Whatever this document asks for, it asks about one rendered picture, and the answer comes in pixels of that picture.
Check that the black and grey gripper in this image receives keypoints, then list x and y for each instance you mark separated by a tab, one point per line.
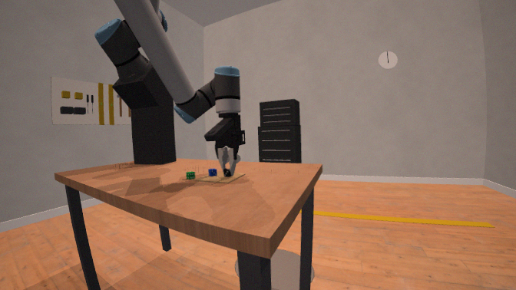
233	138

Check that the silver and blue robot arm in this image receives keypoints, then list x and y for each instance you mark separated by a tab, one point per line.
120	42

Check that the green die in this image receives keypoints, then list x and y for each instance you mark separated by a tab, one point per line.
190	175

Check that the tan mat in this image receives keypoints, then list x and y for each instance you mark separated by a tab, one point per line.
220	178

